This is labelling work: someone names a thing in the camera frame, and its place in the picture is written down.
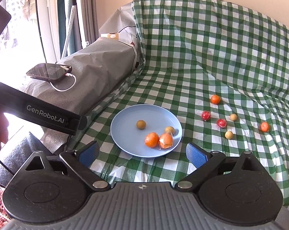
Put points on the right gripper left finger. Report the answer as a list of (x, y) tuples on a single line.
[(78, 163)]

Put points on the white orange label tag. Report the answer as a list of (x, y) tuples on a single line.
[(113, 36)]

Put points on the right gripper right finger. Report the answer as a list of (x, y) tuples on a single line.
[(206, 164)]

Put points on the blue round plate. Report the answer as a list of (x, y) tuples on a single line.
[(130, 139)]

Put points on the green white checkered cloth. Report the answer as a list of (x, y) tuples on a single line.
[(189, 51)]

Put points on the orange fruit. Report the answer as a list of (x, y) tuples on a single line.
[(151, 140), (166, 140), (264, 127), (215, 99)]

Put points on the orange fruit front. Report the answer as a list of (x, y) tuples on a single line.
[(151, 140)]

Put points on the white striped pole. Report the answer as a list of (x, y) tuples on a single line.
[(68, 31)]

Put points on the red fruit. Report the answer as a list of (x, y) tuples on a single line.
[(205, 115), (221, 123)]

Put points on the grey curtain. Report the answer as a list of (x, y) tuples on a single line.
[(88, 22)]

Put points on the grey covered sofa armrest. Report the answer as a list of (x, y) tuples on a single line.
[(98, 69)]

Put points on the tan small fruit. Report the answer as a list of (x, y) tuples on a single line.
[(233, 117), (229, 135), (141, 124), (170, 129)]

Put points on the black smartphone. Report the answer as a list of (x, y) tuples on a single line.
[(49, 71)]

